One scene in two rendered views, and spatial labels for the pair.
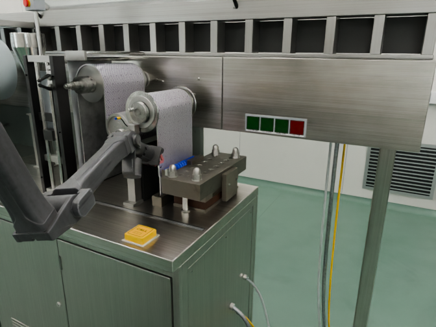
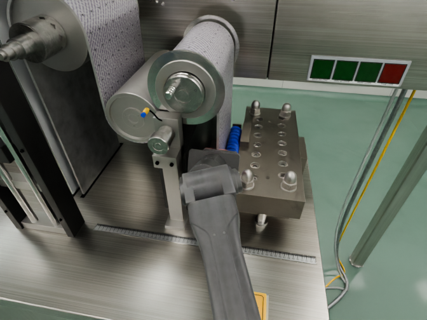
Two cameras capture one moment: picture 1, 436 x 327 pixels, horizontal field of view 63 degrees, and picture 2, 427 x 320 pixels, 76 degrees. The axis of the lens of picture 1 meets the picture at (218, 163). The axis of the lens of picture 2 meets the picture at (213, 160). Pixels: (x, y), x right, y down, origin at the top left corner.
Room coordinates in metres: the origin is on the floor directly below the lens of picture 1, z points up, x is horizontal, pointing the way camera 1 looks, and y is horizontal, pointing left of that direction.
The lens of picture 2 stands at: (0.79, 0.37, 1.48)
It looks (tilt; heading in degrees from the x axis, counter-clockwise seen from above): 40 degrees down; 343
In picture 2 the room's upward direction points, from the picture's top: straight up
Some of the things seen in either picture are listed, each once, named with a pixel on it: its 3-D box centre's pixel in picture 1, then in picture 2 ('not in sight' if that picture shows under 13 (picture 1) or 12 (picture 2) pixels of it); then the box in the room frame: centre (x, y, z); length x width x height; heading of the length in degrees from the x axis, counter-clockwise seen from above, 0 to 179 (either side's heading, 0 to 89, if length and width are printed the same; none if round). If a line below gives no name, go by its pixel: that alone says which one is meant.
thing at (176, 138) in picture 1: (176, 145); (225, 124); (1.34, 0.16, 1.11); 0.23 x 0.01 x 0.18; 153
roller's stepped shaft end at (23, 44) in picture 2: (71, 85); (14, 49); (1.30, 0.53, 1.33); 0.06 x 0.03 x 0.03; 153
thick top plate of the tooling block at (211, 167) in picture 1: (207, 172); (268, 152); (1.32, 0.04, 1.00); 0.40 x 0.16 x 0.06; 153
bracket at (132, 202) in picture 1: (130, 165); (171, 178); (1.24, 0.32, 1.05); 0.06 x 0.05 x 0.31; 153
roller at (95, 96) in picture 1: (113, 82); (86, 17); (1.49, 0.44, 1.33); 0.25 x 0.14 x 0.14; 153
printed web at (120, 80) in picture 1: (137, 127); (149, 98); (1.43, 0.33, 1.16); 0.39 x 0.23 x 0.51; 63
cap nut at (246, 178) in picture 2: (172, 170); (246, 177); (1.19, 0.16, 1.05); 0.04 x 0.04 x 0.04
